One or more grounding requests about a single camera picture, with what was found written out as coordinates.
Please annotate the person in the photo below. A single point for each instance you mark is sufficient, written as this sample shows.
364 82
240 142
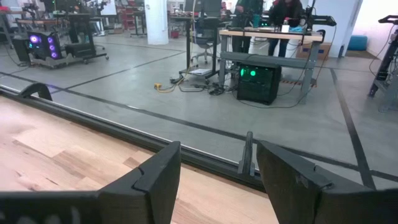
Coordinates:
248 9
286 12

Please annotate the wooden top workbench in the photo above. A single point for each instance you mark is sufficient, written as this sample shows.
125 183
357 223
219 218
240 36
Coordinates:
248 33

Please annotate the red bin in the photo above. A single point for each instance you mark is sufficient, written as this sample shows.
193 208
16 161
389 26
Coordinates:
175 33

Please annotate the black rolling workstation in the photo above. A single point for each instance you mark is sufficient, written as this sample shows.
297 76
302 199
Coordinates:
79 49

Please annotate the teal cup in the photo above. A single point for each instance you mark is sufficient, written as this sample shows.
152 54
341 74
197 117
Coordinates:
256 21

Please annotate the blue cloth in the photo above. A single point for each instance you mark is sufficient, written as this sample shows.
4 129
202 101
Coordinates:
297 29

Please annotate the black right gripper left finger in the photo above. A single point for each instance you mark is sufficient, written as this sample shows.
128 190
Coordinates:
149 193

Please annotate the black robot stand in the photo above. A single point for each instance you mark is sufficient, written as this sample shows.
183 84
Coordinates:
384 67

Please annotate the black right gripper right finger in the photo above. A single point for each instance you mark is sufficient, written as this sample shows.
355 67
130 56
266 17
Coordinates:
295 193

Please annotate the white pillar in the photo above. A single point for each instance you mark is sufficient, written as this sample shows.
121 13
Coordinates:
155 21

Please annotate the black curved bracket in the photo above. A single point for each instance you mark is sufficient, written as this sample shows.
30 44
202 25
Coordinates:
35 86

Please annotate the grey office chair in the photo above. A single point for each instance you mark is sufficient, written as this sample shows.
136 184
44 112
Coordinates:
203 40

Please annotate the computer tower with purple lights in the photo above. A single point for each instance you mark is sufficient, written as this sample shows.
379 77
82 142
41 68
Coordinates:
43 51

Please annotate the black standing desk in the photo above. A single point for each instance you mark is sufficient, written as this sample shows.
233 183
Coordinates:
188 46

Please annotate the blue stool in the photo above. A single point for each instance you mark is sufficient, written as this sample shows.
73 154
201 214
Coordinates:
357 43

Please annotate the computer tower with green lights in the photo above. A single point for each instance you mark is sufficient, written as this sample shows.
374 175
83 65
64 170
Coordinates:
258 90

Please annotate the white cup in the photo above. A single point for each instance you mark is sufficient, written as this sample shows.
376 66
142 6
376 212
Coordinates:
285 28

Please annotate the yellow power plug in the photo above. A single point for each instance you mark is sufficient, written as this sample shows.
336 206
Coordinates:
158 86

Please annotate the cardboard box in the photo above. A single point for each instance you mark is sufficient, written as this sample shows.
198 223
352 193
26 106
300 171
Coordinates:
325 49

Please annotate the grey metal bracket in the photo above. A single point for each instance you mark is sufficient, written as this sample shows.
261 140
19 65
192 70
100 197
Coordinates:
247 155

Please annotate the black bench robot arm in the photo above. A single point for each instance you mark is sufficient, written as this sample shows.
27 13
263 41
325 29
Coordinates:
323 21

